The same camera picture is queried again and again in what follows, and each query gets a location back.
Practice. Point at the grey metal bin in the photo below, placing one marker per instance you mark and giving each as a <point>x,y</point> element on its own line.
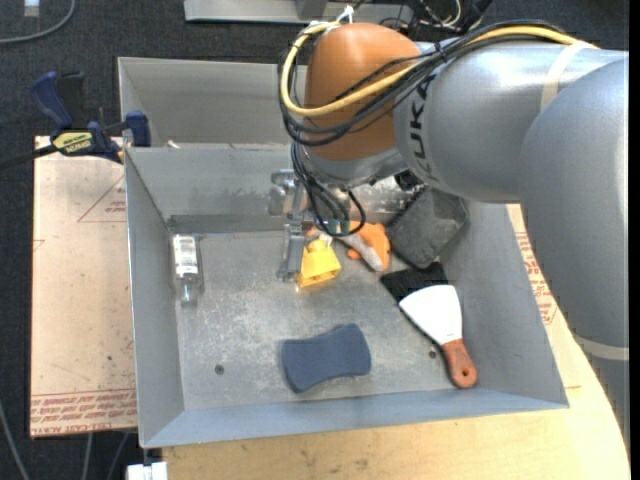
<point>240,318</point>

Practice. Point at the yellow padlock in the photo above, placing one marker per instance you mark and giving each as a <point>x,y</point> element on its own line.
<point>320,268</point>

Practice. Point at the blue sponge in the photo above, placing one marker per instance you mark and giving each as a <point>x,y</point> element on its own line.
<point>325,358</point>

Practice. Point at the brown cardboard board red print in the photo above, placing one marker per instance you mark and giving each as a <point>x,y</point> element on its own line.
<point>80,293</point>

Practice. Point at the orange and white toy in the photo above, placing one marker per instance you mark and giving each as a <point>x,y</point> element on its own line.
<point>375,243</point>

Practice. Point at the pale grey metal gripper finger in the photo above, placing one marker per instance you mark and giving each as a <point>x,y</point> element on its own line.
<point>292,253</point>

